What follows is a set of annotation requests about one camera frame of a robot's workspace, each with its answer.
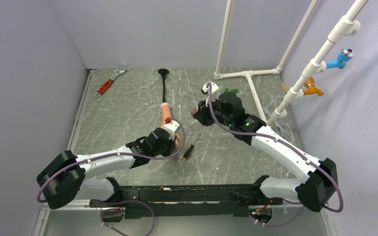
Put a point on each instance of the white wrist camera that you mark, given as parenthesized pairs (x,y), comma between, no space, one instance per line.
(211,89)
(173,128)

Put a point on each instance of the mannequin practice hand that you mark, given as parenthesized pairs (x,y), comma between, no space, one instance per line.
(166,112)

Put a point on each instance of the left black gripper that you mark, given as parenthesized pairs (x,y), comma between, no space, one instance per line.
(171,146)

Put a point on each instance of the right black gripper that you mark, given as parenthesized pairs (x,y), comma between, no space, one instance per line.
(202,114)

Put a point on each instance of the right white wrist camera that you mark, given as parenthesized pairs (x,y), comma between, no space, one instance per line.
(211,89)

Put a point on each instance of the orange faucet valve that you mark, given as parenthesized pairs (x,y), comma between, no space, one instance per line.
(311,88)

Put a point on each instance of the black base frame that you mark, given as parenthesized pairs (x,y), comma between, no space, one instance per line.
(237,200)

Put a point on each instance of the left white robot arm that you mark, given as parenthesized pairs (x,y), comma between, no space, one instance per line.
(69,177)

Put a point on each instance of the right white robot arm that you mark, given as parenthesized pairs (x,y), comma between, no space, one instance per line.
(315,184)

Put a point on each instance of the glitter nail polish bottle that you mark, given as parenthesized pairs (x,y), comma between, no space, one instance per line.
(193,111)

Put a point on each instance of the near black yellow screwdriver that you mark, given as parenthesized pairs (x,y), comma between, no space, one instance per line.
(188,152)

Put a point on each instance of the blue faucet valve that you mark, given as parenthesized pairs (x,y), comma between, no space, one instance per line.
(345,55)

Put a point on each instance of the silver open-end wrench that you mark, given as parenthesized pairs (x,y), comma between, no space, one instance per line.
(283,131)

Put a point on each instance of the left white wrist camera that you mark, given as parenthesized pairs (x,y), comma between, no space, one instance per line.
(173,128)

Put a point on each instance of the red adjustable wrench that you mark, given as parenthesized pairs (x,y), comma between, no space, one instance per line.
(104,88)

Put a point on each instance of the green valve pvc fitting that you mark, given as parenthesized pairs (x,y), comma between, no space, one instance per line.
(235,90)

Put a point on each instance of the black hand stand stem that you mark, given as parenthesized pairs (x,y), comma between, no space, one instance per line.
(163,72)

